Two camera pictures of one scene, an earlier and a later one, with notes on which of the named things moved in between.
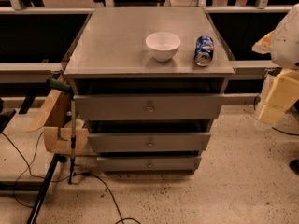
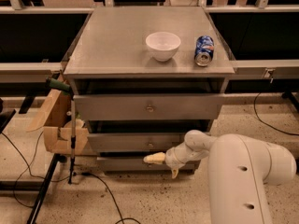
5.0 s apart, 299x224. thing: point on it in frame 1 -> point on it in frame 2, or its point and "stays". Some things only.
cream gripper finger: (264, 45) -> (158, 158)
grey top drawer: (147, 106) stays
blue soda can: (204, 50) stays
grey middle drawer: (148, 142) stays
